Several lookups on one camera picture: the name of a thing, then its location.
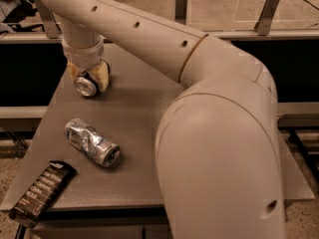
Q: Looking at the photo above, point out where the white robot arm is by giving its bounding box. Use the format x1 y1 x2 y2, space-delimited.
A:
41 0 286 239

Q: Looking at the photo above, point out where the middle metal bracket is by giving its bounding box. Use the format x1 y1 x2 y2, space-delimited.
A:
175 0 187 24

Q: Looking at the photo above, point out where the left metal bracket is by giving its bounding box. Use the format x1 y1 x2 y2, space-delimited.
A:
34 0 60 39

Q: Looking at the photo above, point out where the right metal bracket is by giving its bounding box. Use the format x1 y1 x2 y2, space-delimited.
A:
254 0 280 36

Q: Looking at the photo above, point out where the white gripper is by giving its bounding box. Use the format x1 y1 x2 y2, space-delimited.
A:
62 33 110 93

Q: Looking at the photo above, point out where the metal bracket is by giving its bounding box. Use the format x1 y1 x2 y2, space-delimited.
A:
34 0 60 39
254 0 280 36
175 0 187 24

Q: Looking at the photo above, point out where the crushed silver can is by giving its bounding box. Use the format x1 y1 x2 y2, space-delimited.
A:
65 119 120 167

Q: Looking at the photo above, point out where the blue pepsi can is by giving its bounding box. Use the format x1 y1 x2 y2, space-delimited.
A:
74 69 102 98

